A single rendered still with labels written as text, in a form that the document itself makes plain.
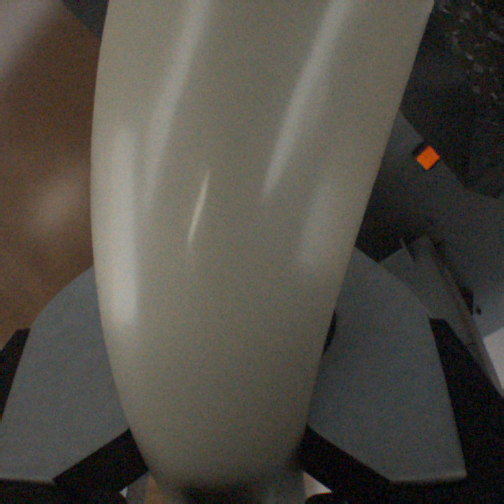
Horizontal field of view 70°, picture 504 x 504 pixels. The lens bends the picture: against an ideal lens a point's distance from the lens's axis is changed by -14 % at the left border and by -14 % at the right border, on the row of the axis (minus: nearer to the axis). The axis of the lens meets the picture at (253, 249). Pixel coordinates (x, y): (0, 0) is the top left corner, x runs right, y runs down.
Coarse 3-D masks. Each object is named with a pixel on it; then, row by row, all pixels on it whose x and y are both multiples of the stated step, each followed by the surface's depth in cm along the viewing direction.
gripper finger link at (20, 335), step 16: (16, 336) 8; (0, 352) 7; (16, 352) 7; (0, 368) 7; (16, 368) 7; (0, 384) 7; (0, 400) 6; (0, 416) 6; (0, 496) 5; (16, 496) 5; (32, 496) 5; (48, 496) 5
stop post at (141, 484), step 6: (144, 474) 124; (138, 480) 121; (144, 480) 123; (132, 486) 118; (138, 486) 119; (144, 486) 121; (120, 492) 116; (126, 492) 114; (132, 492) 116; (138, 492) 118; (144, 492) 120; (126, 498) 113; (132, 498) 114; (138, 498) 116; (144, 498) 118
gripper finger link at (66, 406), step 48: (96, 288) 9; (48, 336) 8; (96, 336) 8; (48, 384) 7; (96, 384) 7; (0, 432) 6; (48, 432) 6; (96, 432) 6; (0, 480) 5; (48, 480) 5; (96, 480) 6
